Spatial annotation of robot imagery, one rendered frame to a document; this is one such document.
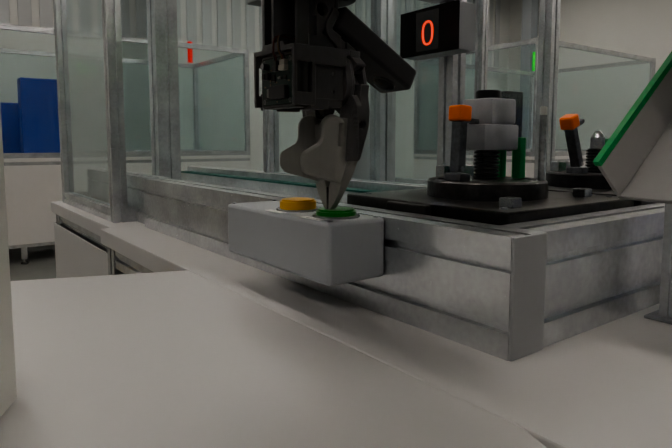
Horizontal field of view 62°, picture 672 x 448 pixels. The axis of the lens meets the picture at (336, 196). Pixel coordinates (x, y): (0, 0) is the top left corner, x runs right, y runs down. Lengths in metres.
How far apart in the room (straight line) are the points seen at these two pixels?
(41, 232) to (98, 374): 4.99
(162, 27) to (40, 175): 3.91
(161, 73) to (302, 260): 1.09
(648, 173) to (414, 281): 0.22
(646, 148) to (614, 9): 12.26
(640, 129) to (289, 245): 0.33
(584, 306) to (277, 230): 0.31
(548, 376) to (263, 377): 0.21
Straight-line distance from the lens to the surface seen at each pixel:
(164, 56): 1.59
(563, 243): 0.52
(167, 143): 1.57
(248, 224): 0.64
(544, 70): 1.95
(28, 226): 5.44
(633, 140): 0.52
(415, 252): 0.53
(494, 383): 0.44
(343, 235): 0.52
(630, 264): 0.63
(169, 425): 0.39
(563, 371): 0.48
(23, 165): 5.40
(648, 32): 12.38
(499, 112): 0.68
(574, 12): 13.21
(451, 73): 0.92
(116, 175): 1.29
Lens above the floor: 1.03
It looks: 5 degrees down
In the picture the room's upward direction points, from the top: straight up
